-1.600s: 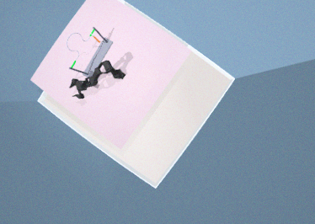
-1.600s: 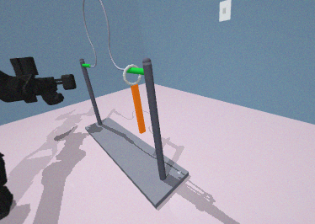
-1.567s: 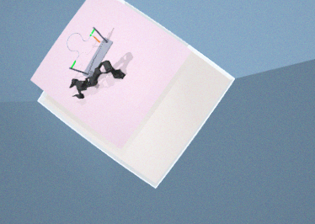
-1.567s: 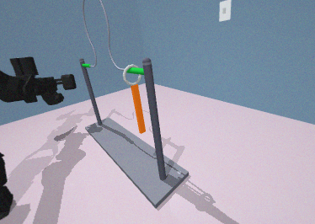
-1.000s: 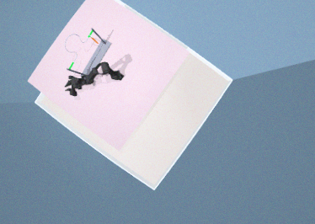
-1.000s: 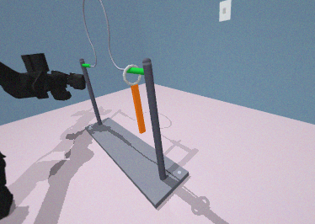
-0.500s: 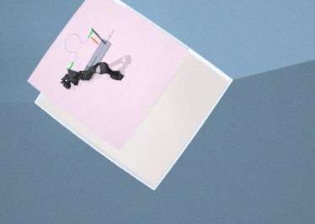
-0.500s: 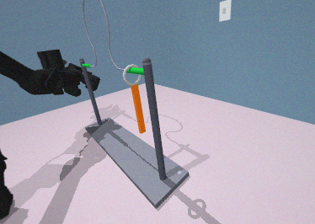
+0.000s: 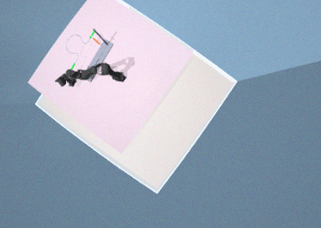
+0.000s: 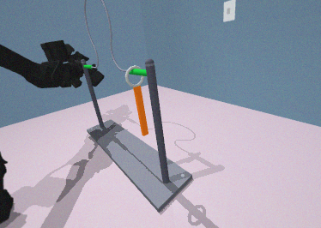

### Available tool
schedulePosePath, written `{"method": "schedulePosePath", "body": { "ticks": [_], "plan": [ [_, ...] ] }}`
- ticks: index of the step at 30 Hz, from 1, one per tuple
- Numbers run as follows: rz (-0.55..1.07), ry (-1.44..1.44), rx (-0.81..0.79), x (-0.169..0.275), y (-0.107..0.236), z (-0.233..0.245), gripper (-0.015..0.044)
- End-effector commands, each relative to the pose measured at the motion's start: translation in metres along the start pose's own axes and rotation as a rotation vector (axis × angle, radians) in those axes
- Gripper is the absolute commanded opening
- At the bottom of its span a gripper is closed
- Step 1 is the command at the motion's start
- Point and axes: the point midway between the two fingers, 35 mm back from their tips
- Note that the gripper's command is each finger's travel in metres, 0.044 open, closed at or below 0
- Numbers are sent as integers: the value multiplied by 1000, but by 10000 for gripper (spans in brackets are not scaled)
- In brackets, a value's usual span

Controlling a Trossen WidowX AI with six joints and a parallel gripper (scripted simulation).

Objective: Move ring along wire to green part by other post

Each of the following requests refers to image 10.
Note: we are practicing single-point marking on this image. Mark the grey wire rig on two posts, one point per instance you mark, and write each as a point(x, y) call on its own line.
point(156, 176)

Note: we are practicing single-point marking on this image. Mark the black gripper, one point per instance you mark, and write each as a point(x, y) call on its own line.
point(96, 76)

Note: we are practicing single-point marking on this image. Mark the orange handle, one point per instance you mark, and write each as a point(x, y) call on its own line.
point(139, 100)

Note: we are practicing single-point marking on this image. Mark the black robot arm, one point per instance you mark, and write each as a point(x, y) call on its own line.
point(54, 73)

